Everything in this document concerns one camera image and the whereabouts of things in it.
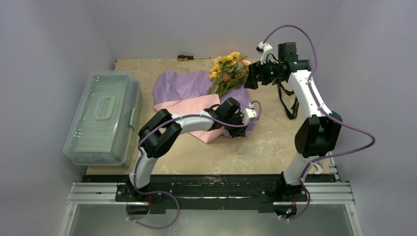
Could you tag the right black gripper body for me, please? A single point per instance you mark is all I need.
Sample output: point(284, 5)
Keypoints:
point(253, 75)

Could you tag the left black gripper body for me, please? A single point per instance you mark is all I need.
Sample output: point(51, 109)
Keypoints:
point(234, 120)

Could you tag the flower bouquet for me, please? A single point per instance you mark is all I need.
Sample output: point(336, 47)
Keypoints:
point(228, 73)

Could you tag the pink wrapping paper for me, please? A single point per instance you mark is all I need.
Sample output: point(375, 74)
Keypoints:
point(185, 93)

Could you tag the clear plastic storage box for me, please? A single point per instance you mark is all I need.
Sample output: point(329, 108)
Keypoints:
point(106, 117)

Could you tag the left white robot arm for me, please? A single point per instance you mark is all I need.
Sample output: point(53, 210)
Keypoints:
point(158, 135)

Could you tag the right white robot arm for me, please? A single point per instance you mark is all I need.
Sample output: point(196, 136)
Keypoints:
point(319, 132)

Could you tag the teal vase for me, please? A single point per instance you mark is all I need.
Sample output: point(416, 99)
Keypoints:
point(337, 114)

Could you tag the yellow black screwdriver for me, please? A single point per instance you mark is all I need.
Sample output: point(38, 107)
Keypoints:
point(188, 57)

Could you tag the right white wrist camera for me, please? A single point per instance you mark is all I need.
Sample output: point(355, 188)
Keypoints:
point(264, 49)

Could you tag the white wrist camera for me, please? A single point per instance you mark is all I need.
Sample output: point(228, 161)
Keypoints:
point(250, 114)
point(264, 49)

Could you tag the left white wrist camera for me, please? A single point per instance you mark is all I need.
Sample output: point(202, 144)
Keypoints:
point(250, 114)

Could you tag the orange handled cutter tool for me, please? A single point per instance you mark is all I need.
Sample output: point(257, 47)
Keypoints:
point(319, 168)

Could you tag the black aluminium base frame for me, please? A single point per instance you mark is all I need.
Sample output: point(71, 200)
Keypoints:
point(210, 192)

